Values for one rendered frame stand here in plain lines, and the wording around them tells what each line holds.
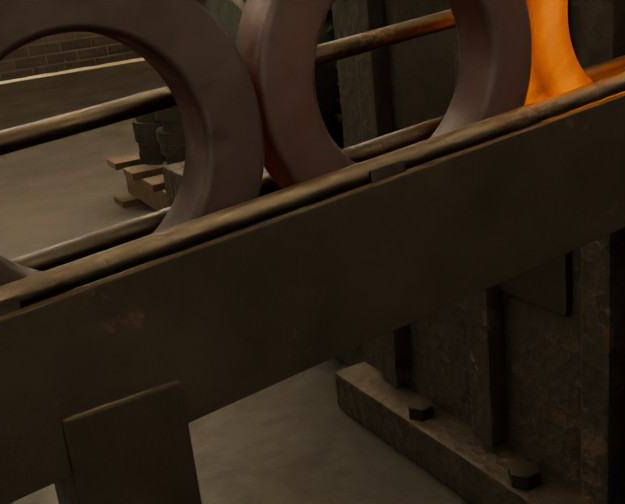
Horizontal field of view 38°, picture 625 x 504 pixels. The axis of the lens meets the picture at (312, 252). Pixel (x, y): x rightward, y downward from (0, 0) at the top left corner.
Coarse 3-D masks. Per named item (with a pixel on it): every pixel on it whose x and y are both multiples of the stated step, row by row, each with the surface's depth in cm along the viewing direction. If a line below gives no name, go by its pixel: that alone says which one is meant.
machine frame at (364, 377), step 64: (384, 0) 121; (576, 0) 93; (384, 64) 124; (448, 64) 111; (384, 128) 126; (576, 256) 102; (448, 320) 128; (512, 320) 115; (576, 320) 105; (384, 384) 144; (448, 384) 132; (512, 384) 118; (576, 384) 108; (448, 448) 125; (512, 448) 122; (576, 448) 111
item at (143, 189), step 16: (160, 112) 250; (176, 112) 248; (144, 128) 269; (160, 128) 259; (176, 128) 250; (144, 144) 273; (160, 144) 255; (176, 144) 251; (112, 160) 286; (128, 160) 284; (144, 160) 276; (160, 160) 273; (176, 160) 253; (128, 176) 271; (144, 176) 268; (160, 176) 260; (128, 192) 295; (144, 192) 278; (160, 192) 263; (160, 208) 267
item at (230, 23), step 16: (208, 0) 192; (224, 0) 181; (240, 0) 178; (224, 16) 183; (240, 16) 176; (336, 64) 179; (320, 80) 178; (336, 80) 180; (320, 96) 180; (336, 96) 182; (320, 112) 182; (336, 112) 184; (336, 128) 188; (176, 176) 219; (176, 192) 221; (352, 352) 162
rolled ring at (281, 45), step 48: (288, 0) 44; (480, 0) 50; (240, 48) 46; (288, 48) 45; (480, 48) 52; (528, 48) 53; (288, 96) 46; (480, 96) 53; (288, 144) 46; (336, 144) 48
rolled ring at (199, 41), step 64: (0, 0) 38; (64, 0) 39; (128, 0) 40; (192, 0) 42; (192, 64) 43; (192, 128) 45; (256, 128) 45; (192, 192) 46; (256, 192) 46; (0, 256) 43
